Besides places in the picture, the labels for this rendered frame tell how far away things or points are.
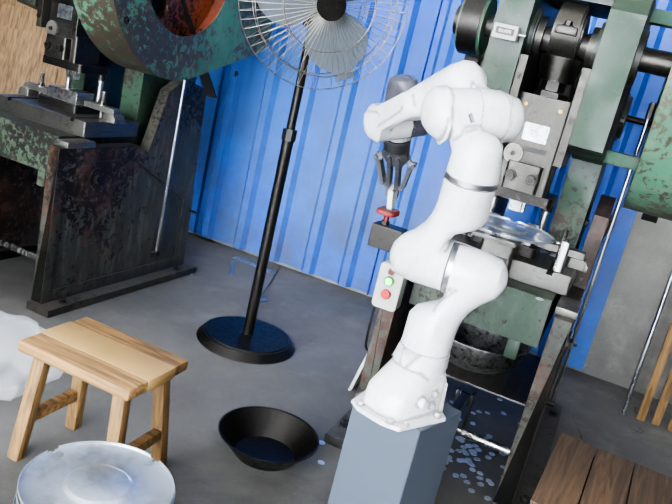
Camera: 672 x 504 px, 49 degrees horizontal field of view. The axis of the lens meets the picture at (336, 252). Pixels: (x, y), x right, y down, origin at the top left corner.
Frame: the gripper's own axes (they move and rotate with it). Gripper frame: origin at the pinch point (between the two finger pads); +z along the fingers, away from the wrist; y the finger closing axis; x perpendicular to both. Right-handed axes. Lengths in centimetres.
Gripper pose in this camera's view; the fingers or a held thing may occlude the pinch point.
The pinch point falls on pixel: (391, 197)
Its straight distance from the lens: 219.0
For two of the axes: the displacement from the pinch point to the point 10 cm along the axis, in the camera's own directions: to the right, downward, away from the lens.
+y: 9.0, 3.0, -3.2
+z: -0.4, 7.8, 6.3
